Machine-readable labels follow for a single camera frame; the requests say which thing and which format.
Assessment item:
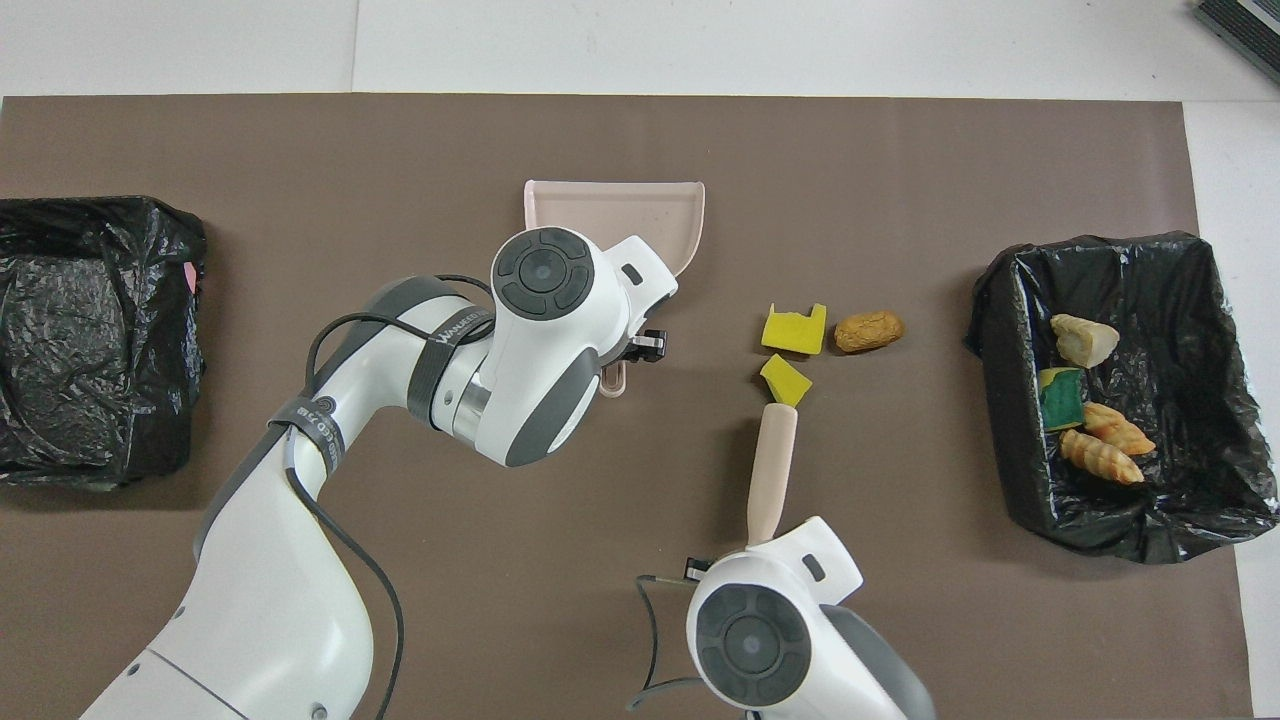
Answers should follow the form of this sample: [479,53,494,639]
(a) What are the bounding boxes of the beige hand brush black bristles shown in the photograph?
[746,403,799,549]

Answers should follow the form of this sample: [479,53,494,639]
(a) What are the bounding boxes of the beige plastic dustpan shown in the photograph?
[524,180,706,399]

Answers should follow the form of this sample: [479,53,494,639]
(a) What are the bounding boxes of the wedge yellow sponge piece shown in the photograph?
[759,354,813,409]

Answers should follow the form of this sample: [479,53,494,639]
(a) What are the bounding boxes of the notched yellow sponge piece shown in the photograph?
[761,303,829,356]

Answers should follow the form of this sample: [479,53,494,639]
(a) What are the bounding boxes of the brown bread roll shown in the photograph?
[834,310,906,354]

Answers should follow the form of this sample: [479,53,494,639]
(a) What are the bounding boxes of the green yellow sponge piece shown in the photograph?
[1037,367,1088,432]

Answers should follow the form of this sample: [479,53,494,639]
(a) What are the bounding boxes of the orange striped croissant piece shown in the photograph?
[1060,429,1145,486]
[1083,402,1157,457]

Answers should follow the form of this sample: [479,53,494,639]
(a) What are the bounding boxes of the pale flaky bread piece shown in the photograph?
[1050,314,1121,368]

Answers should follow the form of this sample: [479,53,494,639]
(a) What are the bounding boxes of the black bagged bin pink spot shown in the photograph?
[0,195,209,491]

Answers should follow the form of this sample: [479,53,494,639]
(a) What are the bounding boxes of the brown table mat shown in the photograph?
[0,94,1255,720]

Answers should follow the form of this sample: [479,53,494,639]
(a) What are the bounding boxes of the grey ribbed object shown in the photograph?
[1195,0,1280,86]

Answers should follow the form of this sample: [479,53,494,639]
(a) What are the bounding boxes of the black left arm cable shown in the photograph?
[283,274,496,720]

